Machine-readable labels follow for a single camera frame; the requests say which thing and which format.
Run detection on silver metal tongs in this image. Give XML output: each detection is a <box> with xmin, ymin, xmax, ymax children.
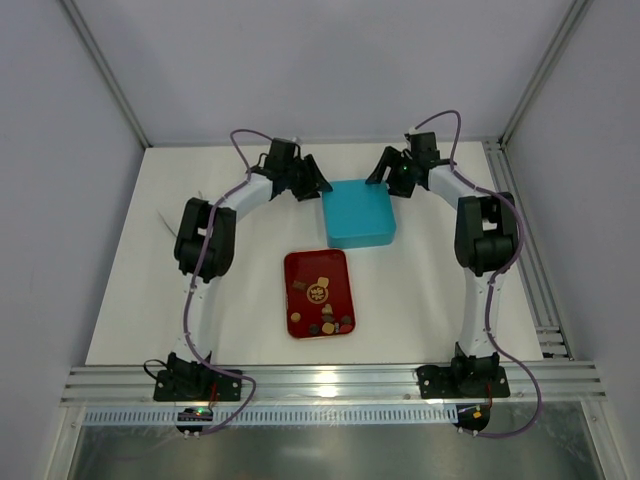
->
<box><xmin>156</xmin><ymin>190</ymin><xmax>204</xmax><ymax>238</ymax></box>

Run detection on teal tin lid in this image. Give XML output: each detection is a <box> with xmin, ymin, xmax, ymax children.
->
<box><xmin>321</xmin><ymin>179</ymin><xmax>396</xmax><ymax>232</ymax></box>

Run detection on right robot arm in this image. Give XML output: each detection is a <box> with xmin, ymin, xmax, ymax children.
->
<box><xmin>366</xmin><ymin>132</ymin><xmax>522</xmax><ymax>399</ymax></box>

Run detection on red rectangular tray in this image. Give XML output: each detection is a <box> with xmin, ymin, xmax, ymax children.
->
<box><xmin>283</xmin><ymin>249</ymin><xmax>356</xmax><ymax>340</ymax></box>

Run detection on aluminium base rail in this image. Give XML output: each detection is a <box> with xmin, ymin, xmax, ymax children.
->
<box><xmin>60</xmin><ymin>360</ymin><xmax>606</xmax><ymax>406</ymax></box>

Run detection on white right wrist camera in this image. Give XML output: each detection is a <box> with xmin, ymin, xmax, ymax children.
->
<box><xmin>405</xmin><ymin>127</ymin><xmax>420</xmax><ymax>139</ymax></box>

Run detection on teal square tin box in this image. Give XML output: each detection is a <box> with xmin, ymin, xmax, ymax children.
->
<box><xmin>326</xmin><ymin>223</ymin><xmax>397</xmax><ymax>249</ymax></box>

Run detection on grey slotted cable duct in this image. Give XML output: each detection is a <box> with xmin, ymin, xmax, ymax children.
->
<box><xmin>83</xmin><ymin>404</ymin><xmax>458</xmax><ymax>428</ymax></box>

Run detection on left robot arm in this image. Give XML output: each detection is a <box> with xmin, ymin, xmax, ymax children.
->
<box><xmin>153</xmin><ymin>138</ymin><xmax>332</xmax><ymax>402</ymax></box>

